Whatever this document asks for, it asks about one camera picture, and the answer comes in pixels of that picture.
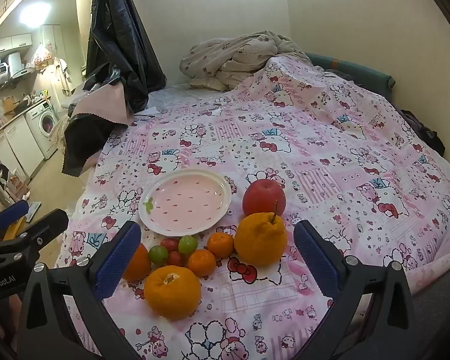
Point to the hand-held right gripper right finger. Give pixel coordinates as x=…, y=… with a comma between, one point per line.
x=317, y=260

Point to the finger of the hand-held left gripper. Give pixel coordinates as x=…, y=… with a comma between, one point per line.
x=45, y=225
x=7, y=214

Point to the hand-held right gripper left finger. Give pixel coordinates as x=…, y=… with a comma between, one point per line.
x=114, y=260

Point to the large round orange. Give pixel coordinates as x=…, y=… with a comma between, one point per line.
x=172, y=293
x=141, y=263

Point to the small green tomato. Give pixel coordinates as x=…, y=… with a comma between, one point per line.
x=158, y=256
x=188, y=244

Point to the large bumpy orange with stem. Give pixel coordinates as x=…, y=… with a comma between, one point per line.
x=260, y=240

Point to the red apple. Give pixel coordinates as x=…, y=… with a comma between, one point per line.
x=263, y=198

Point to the white paper plate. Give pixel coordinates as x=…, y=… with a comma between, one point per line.
x=187, y=199

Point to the red cherry tomato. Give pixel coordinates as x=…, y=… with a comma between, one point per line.
x=176, y=259
x=168, y=243

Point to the white base cabinet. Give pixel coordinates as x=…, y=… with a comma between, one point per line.
x=17, y=146

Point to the small tangerine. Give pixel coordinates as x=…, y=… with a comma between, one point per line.
x=221, y=245
x=201, y=263

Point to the black cloth with zigzag edge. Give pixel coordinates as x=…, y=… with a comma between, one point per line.
x=86, y=142

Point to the white washing machine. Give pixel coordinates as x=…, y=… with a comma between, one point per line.
x=42, y=127

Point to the pink cartoon-print bed sheet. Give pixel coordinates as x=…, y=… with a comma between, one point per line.
x=285, y=150

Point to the dark grey mattress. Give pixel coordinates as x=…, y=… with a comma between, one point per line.
x=438, y=307

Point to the pale pink blanket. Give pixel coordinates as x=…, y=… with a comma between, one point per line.
x=448, y=266

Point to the pink cloth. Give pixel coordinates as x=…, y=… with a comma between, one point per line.
x=101, y=102

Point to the white water heater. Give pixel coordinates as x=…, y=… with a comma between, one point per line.
x=3, y=69

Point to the pink frilly hanging ornament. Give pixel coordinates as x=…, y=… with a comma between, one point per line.
x=42, y=55

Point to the dark cloth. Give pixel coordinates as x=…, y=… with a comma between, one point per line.
x=420, y=129

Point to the white bed sheet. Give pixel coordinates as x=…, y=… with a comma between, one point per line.
x=168, y=97

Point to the black plastic sheet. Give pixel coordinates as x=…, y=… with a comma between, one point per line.
x=120, y=45

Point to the ceiling light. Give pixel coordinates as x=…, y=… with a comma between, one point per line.
x=34, y=12

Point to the crumpled beige printed duvet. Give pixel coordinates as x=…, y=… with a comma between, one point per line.
x=240, y=60

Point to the white wall cabinets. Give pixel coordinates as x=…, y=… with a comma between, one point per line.
x=11, y=44

